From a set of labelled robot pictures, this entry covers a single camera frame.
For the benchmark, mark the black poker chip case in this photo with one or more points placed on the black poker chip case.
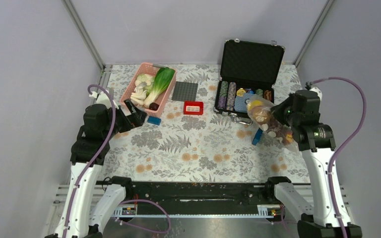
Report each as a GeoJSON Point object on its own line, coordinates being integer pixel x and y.
{"type": "Point", "coordinates": [246, 65]}

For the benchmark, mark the red lego brick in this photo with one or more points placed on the red lego brick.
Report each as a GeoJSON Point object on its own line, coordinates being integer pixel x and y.
{"type": "Point", "coordinates": [194, 108]}

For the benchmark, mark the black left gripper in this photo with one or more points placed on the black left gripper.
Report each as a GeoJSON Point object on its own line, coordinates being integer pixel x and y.
{"type": "Point", "coordinates": [130, 121]}

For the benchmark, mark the blue lego brick near case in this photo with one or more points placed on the blue lego brick near case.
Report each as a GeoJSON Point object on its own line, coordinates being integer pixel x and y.
{"type": "Point", "coordinates": [257, 137]}

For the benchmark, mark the white mushroom toy cluster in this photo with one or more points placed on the white mushroom toy cluster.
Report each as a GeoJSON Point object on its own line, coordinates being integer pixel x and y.
{"type": "Point", "coordinates": [143, 84]}

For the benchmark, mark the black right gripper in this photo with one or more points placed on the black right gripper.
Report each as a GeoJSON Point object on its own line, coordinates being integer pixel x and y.
{"type": "Point", "coordinates": [277, 110]}

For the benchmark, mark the blue lego brick near basket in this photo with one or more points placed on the blue lego brick near basket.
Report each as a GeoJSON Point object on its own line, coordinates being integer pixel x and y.
{"type": "Point", "coordinates": [154, 120]}

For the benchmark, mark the green bok choy toy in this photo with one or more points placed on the green bok choy toy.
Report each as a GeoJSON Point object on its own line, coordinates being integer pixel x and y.
{"type": "Point", "coordinates": [161, 82]}

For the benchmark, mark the dark eggplant toy in basket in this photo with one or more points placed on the dark eggplant toy in basket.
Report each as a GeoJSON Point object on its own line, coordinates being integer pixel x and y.
{"type": "Point", "coordinates": [154, 106]}

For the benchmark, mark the blue playing card deck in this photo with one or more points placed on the blue playing card deck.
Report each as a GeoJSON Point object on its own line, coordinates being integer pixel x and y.
{"type": "Point", "coordinates": [241, 102]}

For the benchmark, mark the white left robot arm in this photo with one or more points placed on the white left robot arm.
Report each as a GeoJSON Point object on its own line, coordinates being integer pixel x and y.
{"type": "Point", "coordinates": [101, 123]}

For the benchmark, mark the pink plastic basket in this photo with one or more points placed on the pink plastic basket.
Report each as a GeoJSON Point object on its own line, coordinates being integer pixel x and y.
{"type": "Point", "coordinates": [149, 68]}

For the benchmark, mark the dark grey lego baseplate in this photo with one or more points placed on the dark grey lego baseplate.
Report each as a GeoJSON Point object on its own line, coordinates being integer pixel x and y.
{"type": "Point", "coordinates": [184, 91]}

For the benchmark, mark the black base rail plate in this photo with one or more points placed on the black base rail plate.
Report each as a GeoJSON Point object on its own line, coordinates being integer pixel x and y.
{"type": "Point", "coordinates": [196, 199]}

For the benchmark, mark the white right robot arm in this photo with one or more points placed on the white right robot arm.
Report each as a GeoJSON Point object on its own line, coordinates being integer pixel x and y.
{"type": "Point", "coordinates": [327, 216]}

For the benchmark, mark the clear zip top bag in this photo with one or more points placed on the clear zip top bag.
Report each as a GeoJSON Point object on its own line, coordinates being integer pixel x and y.
{"type": "Point", "coordinates": [259, 111]}

